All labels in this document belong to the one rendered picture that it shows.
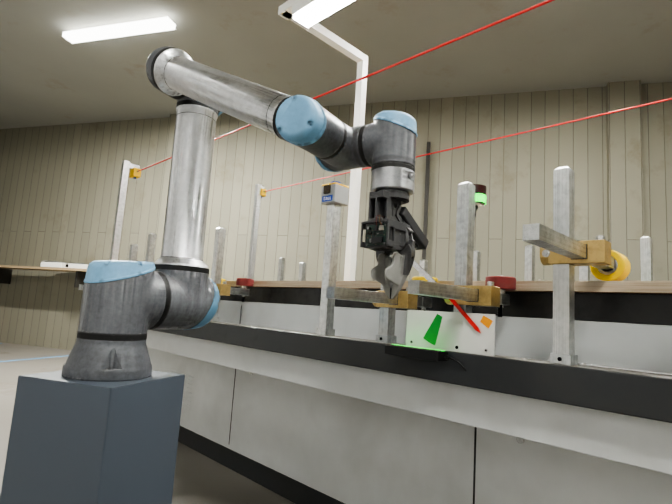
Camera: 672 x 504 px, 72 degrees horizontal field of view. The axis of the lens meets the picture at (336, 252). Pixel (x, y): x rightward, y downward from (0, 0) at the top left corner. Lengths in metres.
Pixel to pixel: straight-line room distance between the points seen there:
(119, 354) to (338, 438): 0.97
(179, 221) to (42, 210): 7.01
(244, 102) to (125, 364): 0.63
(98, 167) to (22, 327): 2.60
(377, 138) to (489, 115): 4.79
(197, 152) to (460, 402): 0.96
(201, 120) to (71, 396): 0.76
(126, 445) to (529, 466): 1.01
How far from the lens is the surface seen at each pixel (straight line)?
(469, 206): 1.27
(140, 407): 1.14
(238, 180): 6.25
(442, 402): 1.30
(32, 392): 1.21
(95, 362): 1.15
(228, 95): 1.07
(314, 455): 1.95
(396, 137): 0.95
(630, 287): 1.30
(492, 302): 1.20
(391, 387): 1.40
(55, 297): 7.80
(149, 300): 1.18
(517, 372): 1.15
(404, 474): 1.67
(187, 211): 1.30
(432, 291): 1.03
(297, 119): 0.90
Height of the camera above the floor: 0.78
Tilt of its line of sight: 7 degrees up
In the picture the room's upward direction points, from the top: 4 degrees clockwise
